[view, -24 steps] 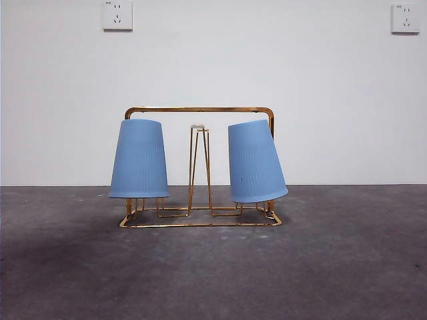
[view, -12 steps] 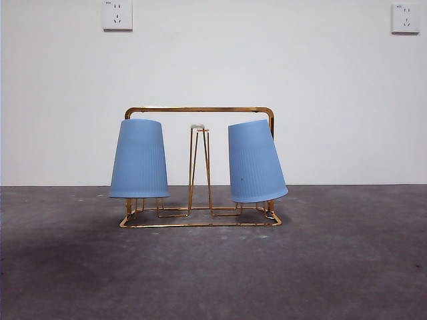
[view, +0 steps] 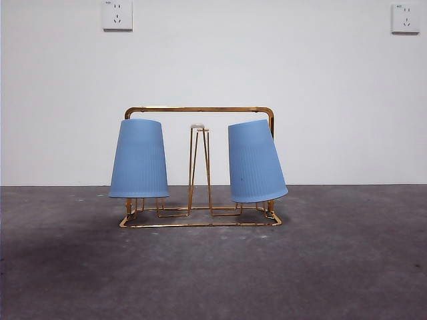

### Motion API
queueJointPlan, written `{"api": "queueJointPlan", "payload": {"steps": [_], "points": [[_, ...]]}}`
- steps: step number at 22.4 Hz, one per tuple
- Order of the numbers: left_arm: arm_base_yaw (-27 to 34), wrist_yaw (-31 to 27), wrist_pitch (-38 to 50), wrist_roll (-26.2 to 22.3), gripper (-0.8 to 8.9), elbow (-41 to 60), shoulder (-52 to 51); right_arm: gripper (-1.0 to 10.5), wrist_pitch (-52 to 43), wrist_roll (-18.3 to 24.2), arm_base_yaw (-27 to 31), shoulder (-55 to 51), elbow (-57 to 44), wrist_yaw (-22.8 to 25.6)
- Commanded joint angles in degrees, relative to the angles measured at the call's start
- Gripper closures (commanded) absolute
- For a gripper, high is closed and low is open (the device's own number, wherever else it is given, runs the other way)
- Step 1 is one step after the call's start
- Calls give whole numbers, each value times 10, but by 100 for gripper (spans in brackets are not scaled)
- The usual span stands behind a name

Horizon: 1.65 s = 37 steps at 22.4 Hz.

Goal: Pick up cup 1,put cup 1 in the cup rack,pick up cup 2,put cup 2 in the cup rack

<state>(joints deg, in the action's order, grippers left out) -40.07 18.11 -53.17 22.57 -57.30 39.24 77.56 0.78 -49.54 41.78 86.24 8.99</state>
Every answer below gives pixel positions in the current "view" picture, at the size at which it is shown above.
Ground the blue ribbed cup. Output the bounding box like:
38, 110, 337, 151
228, 119, 289, 203
108, 119, 170, 199

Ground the gold wire cup rack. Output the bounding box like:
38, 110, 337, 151
119, 105, 283, 229

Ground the white wall socket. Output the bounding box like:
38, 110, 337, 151
390, 3, 420, 35
102, 0, 133, 33

